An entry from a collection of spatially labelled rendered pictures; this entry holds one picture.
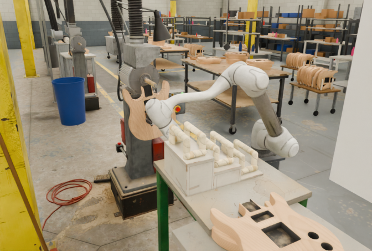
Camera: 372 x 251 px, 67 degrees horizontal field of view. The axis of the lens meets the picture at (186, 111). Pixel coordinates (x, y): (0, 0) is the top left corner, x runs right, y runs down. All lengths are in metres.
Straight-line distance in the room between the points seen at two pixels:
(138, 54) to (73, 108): 3.12
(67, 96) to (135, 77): 2.72
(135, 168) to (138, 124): 0.74
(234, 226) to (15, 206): 1.38
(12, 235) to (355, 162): 2.09
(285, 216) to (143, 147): 1.65
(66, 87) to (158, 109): 3.30
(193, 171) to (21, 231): 1.26
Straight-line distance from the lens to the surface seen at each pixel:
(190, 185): 1.34
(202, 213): 1.28
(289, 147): 2.05
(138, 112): 1.99
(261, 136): 2.19
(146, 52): 1.92
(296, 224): 1.21
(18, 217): 2.12
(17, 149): 1.90
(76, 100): 4.87
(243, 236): 1.11
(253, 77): 1.68
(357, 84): 0.21
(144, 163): 2.68
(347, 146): 0.23
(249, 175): 1.55
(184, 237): 1.22
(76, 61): 5.61
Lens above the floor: 1.72
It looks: 19 degrees down
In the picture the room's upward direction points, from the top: 1 degrees clockwise
